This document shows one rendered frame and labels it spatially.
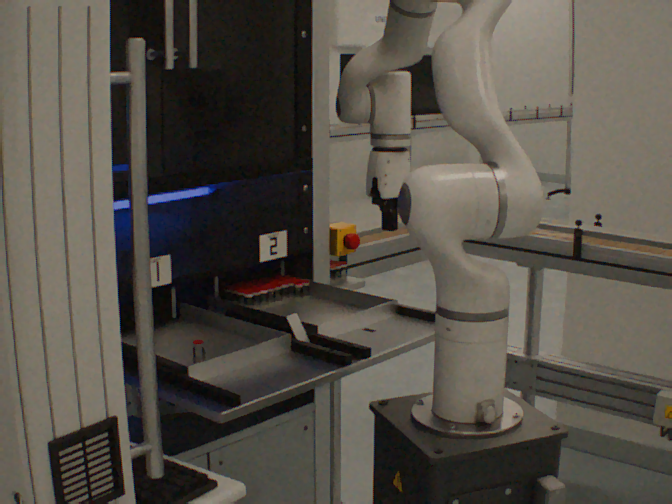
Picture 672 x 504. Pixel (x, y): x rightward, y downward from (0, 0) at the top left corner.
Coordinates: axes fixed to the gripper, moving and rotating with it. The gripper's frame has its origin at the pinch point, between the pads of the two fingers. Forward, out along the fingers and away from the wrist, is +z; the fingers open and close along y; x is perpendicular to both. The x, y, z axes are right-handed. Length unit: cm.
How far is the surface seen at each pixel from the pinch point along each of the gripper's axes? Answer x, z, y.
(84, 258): 26, -12, 92
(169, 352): -18, 22, 46
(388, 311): -2.0, 20.7, -2.5
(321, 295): -24.5, 21.7, -5.4
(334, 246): -28.4, 11.9, -14.4
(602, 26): -19, -47, -144
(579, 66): -28, -33, -144
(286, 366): 3.6, 22.3, 34.9
